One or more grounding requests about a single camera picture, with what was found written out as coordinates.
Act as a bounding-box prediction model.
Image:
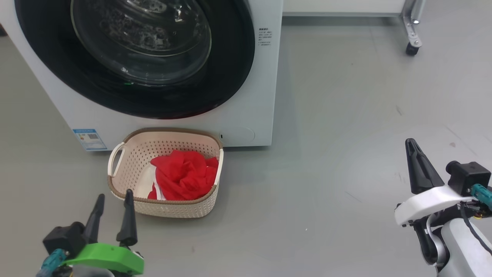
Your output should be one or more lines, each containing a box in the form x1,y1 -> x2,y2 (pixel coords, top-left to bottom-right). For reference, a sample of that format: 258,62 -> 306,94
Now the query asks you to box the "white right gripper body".
394,185 -> 477,227

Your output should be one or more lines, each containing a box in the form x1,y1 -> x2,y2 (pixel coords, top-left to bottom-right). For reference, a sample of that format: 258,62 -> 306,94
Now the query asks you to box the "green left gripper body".
61,242 -> 145,275

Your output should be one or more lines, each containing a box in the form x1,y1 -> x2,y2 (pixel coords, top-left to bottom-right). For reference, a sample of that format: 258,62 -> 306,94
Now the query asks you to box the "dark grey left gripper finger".
116,189 -> 138,247
83,194 -> 105,244

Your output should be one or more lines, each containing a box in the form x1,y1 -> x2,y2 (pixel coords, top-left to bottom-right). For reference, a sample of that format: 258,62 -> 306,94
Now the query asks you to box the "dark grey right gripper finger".
421,154 -> 445,192
405,138 -> 427,195

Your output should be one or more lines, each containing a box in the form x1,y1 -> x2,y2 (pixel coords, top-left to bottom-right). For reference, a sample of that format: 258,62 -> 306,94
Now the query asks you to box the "washing machine door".
14,0 -> 256,120

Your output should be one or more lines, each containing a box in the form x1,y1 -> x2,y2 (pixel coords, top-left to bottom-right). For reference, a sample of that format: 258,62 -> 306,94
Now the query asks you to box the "cream perforated laundry basket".
107,127 -> 224,219

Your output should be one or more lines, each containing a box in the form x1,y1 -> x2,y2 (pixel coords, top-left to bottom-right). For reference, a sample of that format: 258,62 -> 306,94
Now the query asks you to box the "white front-load washing machine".
0,0 -> 284,152

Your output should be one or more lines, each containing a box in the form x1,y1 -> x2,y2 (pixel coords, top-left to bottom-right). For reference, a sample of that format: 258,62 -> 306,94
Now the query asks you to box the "blue energy label sticker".
72,128 -> 108,151

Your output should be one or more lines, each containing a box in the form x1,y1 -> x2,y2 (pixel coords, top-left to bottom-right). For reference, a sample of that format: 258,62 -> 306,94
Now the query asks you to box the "shiny metal stand leg with caster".
402,0 -> 427,56

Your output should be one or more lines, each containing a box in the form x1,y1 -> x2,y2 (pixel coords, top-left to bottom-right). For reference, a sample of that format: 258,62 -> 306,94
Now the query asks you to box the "white partition panel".
283,0 -> 408,17

